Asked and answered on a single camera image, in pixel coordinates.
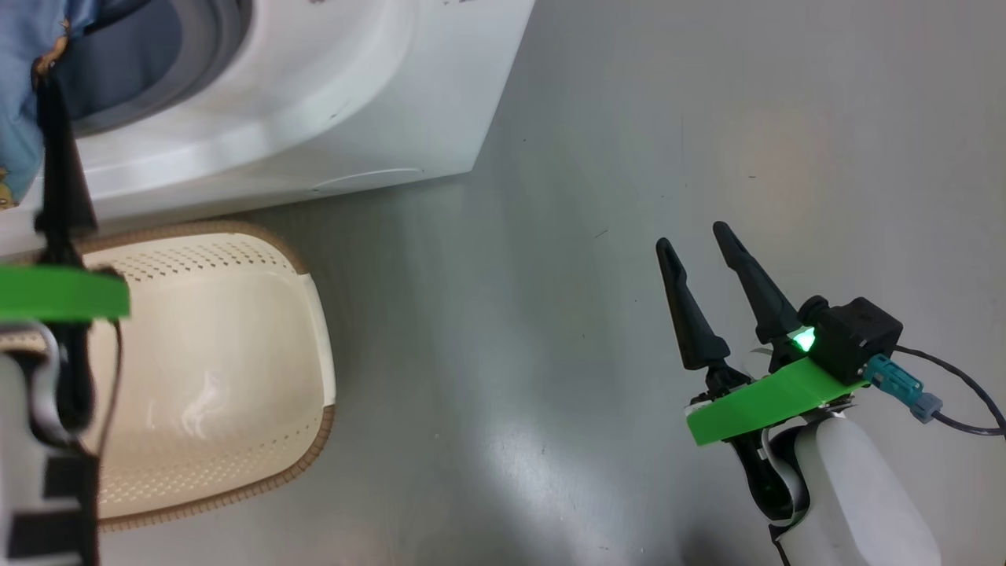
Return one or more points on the white front-load washing machine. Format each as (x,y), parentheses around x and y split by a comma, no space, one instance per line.
(354,79)

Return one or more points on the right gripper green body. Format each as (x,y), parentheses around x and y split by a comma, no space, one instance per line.
(770,409)

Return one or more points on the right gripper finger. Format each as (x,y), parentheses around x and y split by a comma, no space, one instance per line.
(766,299)
(693,326)

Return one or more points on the round white filter cover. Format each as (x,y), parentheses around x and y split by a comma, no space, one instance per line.
(369,179)

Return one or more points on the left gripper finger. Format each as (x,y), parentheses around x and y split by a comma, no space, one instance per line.
(64,189)

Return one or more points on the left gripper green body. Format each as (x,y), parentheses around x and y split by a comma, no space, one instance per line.
(55,292)

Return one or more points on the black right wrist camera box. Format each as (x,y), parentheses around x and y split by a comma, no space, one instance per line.
(857,334)

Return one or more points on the cream perforated laundry basket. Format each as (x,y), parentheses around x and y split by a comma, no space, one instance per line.
(220,377)

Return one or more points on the blue cartoon print garment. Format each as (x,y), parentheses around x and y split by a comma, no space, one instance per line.
(20,134)

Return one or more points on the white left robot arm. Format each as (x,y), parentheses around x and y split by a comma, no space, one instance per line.
(23,424)

